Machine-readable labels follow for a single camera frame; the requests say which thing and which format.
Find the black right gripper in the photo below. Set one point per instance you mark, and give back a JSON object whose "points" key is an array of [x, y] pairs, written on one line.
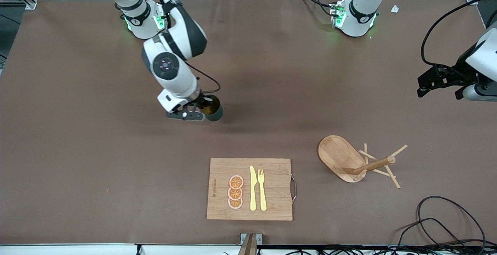
{"points": [[202, 103]]}

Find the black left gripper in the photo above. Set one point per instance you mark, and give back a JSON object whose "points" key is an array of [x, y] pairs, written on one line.
{"points": [[459, 72]]}

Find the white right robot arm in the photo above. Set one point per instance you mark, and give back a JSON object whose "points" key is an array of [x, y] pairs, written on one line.
{"points": [[182, 80]]}

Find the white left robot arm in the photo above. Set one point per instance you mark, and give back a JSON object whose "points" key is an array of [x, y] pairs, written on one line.
{"points": [[355, 22]]}

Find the wooden cup rack with pegs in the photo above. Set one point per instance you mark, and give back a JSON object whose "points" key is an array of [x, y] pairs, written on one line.
{"points": [[341, 158]]}

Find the white paper scrap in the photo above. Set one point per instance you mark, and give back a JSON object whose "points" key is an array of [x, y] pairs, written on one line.
{"points": [[395, 9]]}

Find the toy orange slice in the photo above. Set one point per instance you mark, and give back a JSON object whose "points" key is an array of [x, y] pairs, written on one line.
{"points": [[236, 182]]}

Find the yellow plastic knife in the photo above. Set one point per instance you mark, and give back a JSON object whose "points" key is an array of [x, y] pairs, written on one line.
{"points": [[253, 193]]}

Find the yellow plastic fork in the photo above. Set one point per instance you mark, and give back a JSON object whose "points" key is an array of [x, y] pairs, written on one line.
{"points": [[263, 195]]}

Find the brown table cover mat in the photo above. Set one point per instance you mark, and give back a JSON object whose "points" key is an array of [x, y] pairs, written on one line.
{"points": [[77, 130]]}

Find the metal mount bracket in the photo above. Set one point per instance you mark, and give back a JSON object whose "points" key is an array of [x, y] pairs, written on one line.
{"points": [[250, 241]]}

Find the white table edge rail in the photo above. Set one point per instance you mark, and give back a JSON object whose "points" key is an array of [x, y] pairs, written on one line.
{"points": [[77, 249]]}

